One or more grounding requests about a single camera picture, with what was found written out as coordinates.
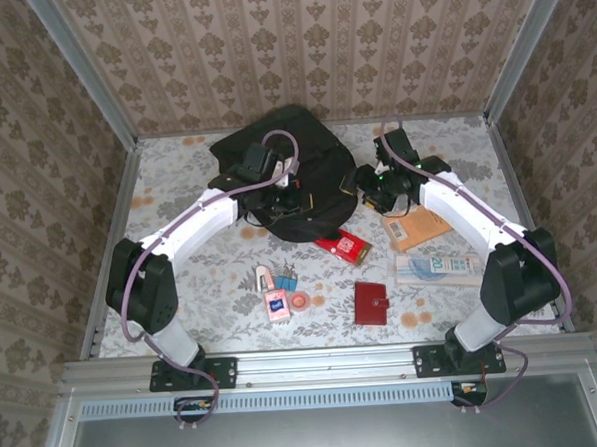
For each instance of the black backpack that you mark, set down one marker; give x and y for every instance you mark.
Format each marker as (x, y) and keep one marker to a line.
(320, 167)

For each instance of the orange paperback book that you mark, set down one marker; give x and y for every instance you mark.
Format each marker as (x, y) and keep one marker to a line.
(419, 227)

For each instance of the red box with QR code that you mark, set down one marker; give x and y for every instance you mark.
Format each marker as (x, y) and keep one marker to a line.
(347, 248)

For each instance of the blue binder clip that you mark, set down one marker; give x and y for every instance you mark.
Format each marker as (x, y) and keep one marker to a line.
(281, 283)
(291, 284)

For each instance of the pink stapler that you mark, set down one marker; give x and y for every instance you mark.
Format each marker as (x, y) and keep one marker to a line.
(263, 278)

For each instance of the red leather wallet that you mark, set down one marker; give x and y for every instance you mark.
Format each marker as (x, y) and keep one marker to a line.
(370, 305)

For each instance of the pink tape roll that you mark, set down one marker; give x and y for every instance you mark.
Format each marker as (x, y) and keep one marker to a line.
(290, 302)

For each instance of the pink tissue pack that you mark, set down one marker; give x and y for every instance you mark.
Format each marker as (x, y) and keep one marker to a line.
(277, 306)

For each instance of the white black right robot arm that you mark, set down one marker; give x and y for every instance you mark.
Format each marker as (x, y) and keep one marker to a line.
(458, 210)

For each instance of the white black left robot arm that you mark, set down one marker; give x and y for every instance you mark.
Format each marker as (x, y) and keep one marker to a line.
(188, 229)

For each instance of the thin aluminium edge strip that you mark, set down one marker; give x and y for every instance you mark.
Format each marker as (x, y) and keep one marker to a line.
(423, 118)

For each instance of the grey metal sheet panel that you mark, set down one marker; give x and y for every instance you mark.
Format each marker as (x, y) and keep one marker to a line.
(315, 438)

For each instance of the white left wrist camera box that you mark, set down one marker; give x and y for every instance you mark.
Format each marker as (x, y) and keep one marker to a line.
(286, 173)

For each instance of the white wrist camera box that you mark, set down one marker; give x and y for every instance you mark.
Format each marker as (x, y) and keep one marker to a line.
(379, 168)
(286, 173)

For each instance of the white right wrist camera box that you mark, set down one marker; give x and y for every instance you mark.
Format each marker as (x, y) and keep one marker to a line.
(379, 168)

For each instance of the aluminium side rail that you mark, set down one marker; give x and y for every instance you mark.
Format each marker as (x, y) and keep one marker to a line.
(123, 192)
(510, 172)

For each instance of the wide aluminium base rail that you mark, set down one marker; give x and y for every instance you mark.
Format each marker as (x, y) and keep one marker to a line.
(326, 364)

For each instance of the aluminium corner post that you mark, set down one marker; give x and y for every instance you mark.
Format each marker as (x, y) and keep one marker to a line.
(524, 46)
(85, 74)

